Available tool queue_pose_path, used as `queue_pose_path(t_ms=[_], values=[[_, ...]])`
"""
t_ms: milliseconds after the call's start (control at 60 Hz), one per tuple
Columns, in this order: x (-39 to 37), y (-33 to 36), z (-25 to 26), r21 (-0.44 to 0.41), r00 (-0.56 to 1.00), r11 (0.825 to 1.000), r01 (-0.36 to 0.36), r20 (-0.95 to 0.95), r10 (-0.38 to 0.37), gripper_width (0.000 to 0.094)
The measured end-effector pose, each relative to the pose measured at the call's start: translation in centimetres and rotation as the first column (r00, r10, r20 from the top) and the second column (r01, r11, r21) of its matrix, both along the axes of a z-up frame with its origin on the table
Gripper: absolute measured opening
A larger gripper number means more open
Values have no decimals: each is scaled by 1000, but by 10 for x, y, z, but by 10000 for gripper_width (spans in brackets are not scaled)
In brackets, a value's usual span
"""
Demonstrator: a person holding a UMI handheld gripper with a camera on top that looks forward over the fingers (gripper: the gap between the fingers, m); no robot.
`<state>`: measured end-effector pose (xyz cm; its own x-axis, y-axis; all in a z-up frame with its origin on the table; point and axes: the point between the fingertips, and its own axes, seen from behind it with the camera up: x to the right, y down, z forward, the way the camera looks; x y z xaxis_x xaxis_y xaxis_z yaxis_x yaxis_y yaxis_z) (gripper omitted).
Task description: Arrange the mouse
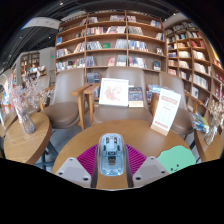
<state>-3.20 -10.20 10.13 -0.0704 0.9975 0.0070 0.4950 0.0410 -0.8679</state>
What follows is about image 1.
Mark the light blue book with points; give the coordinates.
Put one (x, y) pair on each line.
(155, 88)

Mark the transparent blue computer mouse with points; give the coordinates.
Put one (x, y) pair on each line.
(112, 156)

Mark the small distant bookshelf unit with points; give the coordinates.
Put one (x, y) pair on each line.
(30, 63)

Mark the stack of colourful magazines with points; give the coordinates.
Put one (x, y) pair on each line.
(200, 122)

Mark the dark cover book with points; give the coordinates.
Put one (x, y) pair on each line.
(135, 96)

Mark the round wooden side table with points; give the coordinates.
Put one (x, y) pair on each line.
(213, 151)
(26, 145)

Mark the white framed floral picture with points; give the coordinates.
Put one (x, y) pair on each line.
(113, 92)

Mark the green smiley mouse pad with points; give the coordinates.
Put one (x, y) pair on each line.
(176, 158)

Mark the glass vase with pink flowers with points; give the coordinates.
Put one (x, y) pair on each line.
(27, 123)

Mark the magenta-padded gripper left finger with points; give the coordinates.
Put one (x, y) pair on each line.
(87, 160)

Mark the white standing desk calendar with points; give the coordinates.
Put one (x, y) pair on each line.
(165, 111)

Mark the wide wooden bookshelf unit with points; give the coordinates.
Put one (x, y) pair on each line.
(110, 36)

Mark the brown padded wooden armchair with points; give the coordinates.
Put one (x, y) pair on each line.
(182, 120)
(65, 113)
(121, 115)

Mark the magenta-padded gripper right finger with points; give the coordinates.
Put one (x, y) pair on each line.
(136, 160)

